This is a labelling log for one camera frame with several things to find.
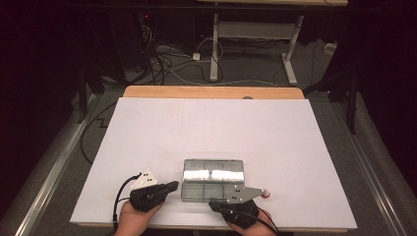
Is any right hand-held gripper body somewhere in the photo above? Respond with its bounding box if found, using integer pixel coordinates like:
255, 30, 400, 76
217, 183, 266, 230

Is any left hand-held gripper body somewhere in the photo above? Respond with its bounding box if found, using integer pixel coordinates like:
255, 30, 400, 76
129, 168, 169, 212

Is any clear plastic compartment box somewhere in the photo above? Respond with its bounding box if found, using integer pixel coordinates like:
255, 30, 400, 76
181, 158, 246, 204

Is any person's right hand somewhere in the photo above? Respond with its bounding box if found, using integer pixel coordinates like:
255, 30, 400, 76
226, 209, 278, 236

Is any person's left hand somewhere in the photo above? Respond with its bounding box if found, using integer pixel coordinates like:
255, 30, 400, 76
117, 201, 164, 233

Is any white board table cover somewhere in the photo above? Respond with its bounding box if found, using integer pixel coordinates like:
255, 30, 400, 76
70, 96, 358, 230

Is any wooden table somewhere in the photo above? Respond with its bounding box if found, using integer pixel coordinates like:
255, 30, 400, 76
77, 85, 349, 234

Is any black metal stand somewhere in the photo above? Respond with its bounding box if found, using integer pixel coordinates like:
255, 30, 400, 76
303, 63, 362, 136

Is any white-legged background desk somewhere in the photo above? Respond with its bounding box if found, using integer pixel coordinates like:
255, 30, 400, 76
196, 0, 349, 88

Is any right hand-held gripper black cable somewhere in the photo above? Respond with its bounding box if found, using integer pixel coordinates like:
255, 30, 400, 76
251, 206, 280, 236

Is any hand-held gripper black cable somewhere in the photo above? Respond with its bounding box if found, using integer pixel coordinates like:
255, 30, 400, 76
112, 174, 143, 231
251, 206, 280, 236

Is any left hand-held gripper black cable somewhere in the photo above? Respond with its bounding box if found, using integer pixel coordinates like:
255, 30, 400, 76
112, 174, 143, 231

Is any black floor cable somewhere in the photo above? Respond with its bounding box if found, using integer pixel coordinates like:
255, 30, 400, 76
80, 101, 118, 165

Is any metal floor rail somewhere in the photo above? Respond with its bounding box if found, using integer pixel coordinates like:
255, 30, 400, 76
14, 93, 101, 236
329, 99, 409, 236

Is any grey floor cable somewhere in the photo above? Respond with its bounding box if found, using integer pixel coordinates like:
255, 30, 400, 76
168, 69, 280, 89

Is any tangle of black floor cables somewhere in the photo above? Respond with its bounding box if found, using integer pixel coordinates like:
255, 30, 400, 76
139, 13, 225, 87

